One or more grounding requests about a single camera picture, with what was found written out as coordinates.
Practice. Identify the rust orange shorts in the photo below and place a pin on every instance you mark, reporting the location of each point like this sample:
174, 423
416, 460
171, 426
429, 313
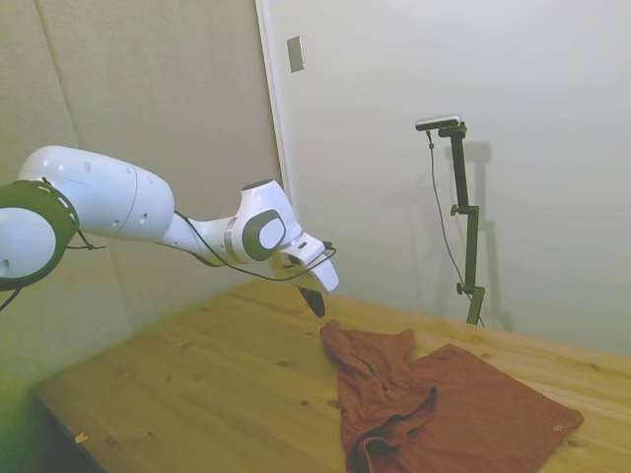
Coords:
443, 404

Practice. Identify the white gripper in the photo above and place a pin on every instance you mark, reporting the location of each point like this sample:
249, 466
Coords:
323, 276

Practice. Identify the grey wall switch plate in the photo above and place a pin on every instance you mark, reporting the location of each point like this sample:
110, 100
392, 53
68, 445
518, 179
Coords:
296, 54

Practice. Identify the grey exterior camera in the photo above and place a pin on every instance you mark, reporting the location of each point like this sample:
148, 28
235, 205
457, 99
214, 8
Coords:
439, 121

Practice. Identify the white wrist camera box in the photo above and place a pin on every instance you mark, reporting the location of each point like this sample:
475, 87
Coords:
303, 251

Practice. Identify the white door frame trim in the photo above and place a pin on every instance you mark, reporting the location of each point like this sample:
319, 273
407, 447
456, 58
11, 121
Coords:
276, 123

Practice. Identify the black camera stand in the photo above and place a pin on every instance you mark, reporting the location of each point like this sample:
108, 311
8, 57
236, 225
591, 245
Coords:
466, 217

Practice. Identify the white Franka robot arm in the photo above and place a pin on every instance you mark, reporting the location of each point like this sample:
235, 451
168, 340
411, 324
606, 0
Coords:
118, 197

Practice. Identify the small orange scrap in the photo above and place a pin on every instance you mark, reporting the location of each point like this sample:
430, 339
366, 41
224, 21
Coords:
80, 437

